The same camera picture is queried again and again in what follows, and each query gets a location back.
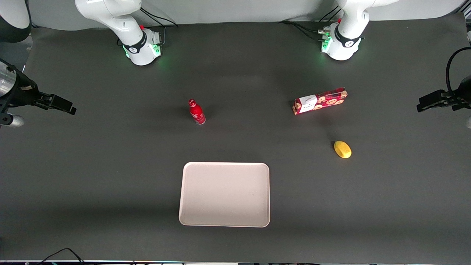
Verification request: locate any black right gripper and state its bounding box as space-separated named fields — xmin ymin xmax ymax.
xmin=0 ymin=65 xmax=77 ymax=124

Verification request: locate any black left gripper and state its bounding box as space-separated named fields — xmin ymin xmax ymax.
xmin=417 ymin=75 xmax=471 ymax=113

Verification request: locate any red coke bottle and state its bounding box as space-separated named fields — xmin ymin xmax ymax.
xmin=188 ymin=99 xmax=206 ymax=126

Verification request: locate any beige rectangular tray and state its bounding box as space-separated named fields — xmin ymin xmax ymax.
xmin=178 ymin=162 xmax=271 ymax=228

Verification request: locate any yellow lemon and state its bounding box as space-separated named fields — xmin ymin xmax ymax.
xmin=333 ymin=141 xmax=352 ymax=159

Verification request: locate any red plaid cookie box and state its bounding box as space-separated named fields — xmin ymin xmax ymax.
xmin=293 ymin=87 xmax=348 ymax=116

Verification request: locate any black table mat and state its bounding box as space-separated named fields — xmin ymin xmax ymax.
xmin=0 ymin=12 xmax=471 ymax=264

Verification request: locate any black looped gripper cable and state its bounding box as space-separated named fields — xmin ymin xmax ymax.
xmin=446 ymin=47 xmax=471 ymax=95

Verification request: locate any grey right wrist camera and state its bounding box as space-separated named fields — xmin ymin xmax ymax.
xmin=0 ymin=114 xmax=25 ymax=128

